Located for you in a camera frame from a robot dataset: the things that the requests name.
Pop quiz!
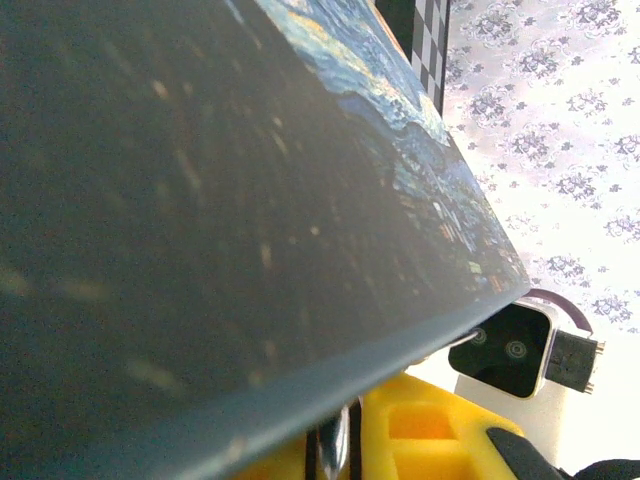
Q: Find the black and white chessboard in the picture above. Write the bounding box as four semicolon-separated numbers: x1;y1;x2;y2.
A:
409;0;452;117

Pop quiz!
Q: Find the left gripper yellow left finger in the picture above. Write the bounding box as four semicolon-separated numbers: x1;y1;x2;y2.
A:
234;432;309;480

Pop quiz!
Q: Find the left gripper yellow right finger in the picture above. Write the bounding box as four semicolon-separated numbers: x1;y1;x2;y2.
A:
359;372;566;480

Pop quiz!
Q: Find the starry night print box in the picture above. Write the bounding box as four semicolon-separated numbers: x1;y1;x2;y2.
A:
0;0;531;480

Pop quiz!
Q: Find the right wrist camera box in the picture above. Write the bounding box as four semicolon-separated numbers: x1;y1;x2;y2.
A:
448;298;555;400

